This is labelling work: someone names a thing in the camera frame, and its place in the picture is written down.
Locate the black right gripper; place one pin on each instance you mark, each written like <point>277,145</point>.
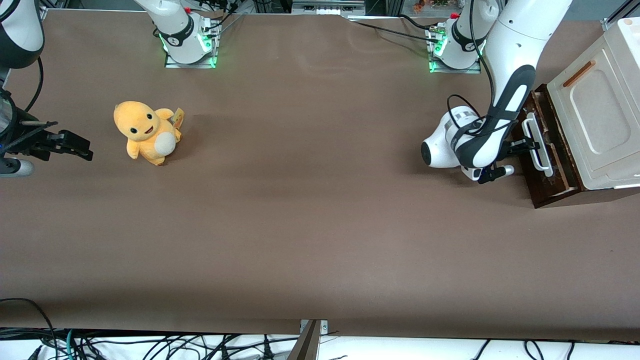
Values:
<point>29,140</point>

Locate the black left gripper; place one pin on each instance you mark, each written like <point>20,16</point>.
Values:
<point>518,146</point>

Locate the dark wood drawer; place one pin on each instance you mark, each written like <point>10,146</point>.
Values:
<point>532,180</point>

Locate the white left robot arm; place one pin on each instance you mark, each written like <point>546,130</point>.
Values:
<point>520,35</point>

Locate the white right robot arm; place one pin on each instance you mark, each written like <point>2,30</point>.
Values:
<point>175,25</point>

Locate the yellow plush toy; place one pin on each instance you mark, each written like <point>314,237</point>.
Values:
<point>145,130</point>

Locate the yellow plush paper tag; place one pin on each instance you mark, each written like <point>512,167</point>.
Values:
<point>178,117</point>

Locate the small orange objects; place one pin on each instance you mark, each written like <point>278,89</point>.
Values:
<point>419,6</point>

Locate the brown table cover sheet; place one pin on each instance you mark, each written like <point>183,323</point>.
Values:
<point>320,200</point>

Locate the silver device box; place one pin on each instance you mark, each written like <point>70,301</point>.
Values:
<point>327,7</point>

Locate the white cabinet with dark frame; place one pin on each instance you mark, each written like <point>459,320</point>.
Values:
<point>600,110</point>

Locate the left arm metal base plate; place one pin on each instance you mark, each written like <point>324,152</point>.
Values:
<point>472,69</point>

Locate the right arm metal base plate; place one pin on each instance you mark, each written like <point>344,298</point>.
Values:
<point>172,64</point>

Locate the aluminium frame profile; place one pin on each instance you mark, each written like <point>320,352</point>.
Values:
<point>611,22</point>

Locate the silver bracket plate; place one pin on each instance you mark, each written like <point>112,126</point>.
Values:
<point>324,326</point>

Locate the grey metal post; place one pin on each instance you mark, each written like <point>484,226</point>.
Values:
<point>306,345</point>

